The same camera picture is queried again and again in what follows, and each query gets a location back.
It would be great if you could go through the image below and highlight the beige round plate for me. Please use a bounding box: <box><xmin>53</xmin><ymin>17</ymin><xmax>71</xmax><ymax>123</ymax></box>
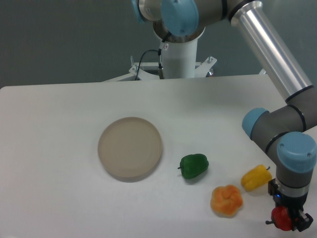
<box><xmin>98</xmin><ymin>117</ymin><xmax>163</xmax><ymax>182</ymax></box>

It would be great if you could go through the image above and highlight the yellow bell pepper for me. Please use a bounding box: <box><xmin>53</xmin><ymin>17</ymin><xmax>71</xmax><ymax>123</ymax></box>
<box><xmin>241</xmin><ymin>165</ymin><xmax>272</xmax><ymax>191</ymax></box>

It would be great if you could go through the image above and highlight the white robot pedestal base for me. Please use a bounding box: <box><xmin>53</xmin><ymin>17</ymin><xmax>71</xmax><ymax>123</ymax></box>
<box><xmin>101</xmin><ymin>27</ymin><xmax>267</xmax><ymax>83</ymax></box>

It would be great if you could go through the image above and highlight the red bell pepper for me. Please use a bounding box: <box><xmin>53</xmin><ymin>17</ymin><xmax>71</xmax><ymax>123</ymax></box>
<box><xmin>265</xmin><ymin>206</ymin><xmax>293</xmax><ymax>231</ymax></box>

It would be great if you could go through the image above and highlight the silver and grey robot arm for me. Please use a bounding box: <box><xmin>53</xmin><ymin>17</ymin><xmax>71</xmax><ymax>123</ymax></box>
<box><xmin>132</xmin><ymin>0</ymin><xmax>317</xmax><ymax>231</ymax></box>

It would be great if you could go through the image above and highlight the green bell pepper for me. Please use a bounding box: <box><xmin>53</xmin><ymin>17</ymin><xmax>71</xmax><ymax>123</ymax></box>
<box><xmin>178</xmin><ymin>154</ymin><xmax>209</xmax><ymax>179</ymax></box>

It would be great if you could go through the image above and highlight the black cable with connector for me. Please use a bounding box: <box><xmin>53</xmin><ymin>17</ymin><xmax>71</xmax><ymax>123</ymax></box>
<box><xmin>135</xmin><ymin>31</ymin><xmax>174</xmax><ymax>81</ymax></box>

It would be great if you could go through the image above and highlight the orange knotted bread roll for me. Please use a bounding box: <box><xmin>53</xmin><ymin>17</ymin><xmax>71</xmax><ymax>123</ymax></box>
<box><xmin>210</xmin><ymin>184</ymin><xmax>243</xmax><ymax>218</ymax></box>

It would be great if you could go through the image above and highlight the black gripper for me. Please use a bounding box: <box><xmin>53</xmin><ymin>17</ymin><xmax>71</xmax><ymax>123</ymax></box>
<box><xmin>268</xmin><ymin>178</ymin><xmax>312</xmax><ymax>231</ymax></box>

